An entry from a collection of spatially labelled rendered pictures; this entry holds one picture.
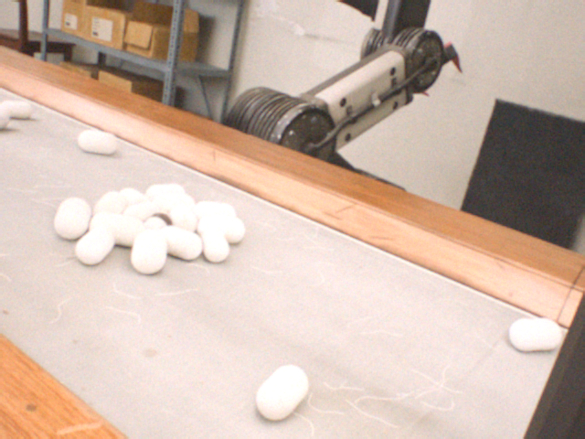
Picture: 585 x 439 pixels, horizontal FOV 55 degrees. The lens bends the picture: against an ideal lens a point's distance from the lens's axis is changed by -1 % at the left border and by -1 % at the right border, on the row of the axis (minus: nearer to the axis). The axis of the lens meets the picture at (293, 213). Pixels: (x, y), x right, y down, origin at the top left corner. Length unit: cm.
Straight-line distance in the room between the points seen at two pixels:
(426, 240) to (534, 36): 195
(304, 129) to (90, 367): 57
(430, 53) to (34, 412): 89
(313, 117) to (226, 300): 49
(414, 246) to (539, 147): 189
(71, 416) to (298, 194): 35
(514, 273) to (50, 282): 32
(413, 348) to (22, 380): 21
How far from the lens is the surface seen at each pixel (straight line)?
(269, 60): 295
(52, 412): 22
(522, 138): 235
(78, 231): 40
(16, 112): 70
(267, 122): 79
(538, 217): 235
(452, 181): 248
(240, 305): 35
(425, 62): 100
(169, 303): 34
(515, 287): 46
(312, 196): 52
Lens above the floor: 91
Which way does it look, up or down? 19 degrees down
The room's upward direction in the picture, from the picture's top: 12 degrees clockwise
